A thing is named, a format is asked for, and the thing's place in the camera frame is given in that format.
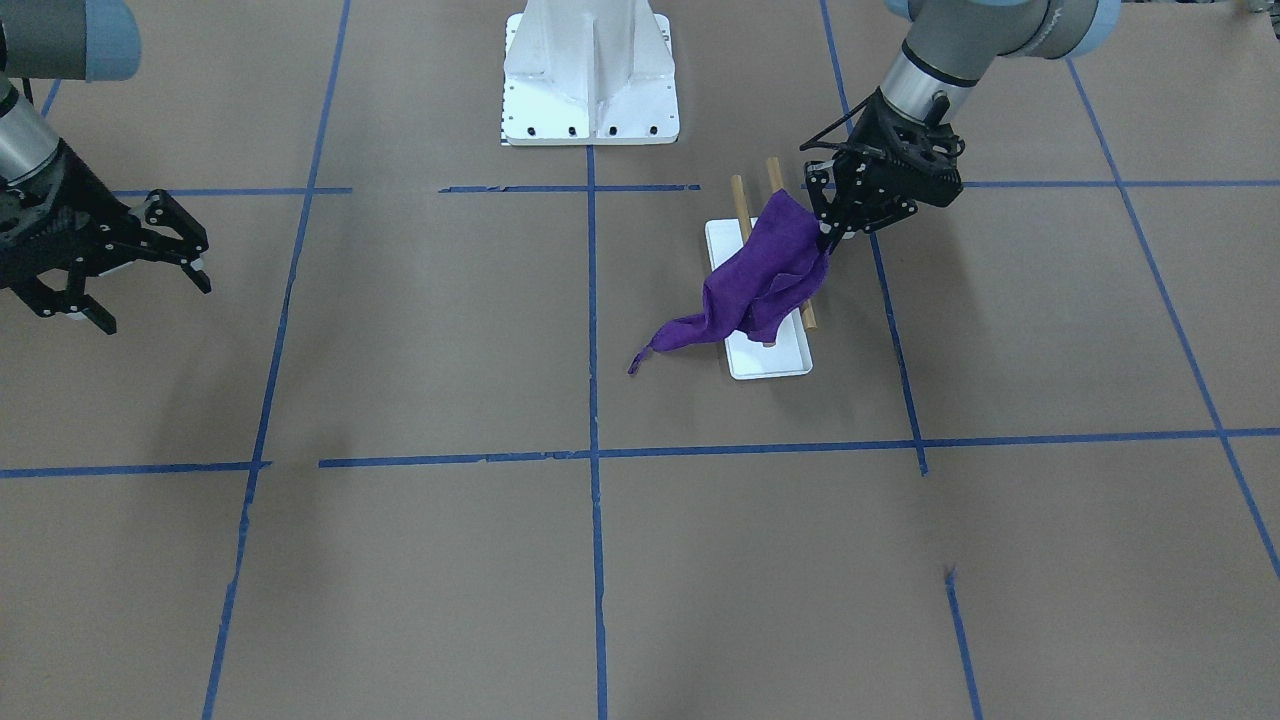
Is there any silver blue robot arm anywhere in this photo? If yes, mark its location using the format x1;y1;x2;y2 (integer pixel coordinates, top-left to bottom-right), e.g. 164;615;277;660
1;1;212;334

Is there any upper wooden rack rod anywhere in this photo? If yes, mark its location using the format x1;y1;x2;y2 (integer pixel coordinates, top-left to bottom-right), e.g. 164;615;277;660
765;156;818;331

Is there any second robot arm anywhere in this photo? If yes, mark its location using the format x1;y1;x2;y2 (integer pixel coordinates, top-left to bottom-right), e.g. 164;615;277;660
804;1;1123;254

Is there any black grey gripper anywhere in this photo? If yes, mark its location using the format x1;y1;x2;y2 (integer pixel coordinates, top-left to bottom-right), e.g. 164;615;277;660
1;140;212;334

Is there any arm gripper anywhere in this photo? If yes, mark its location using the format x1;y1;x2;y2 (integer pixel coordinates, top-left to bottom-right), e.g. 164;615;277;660
800;88;966;256

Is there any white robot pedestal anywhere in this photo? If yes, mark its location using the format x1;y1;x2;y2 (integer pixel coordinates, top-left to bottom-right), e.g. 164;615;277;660
500;1;681;146

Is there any purple microfiber towel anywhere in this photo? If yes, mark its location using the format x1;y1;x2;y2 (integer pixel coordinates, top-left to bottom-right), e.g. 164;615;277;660
627;190;829;375

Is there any white rack base tray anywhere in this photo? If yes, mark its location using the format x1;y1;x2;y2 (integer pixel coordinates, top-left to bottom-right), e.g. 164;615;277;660
704;218;813;380

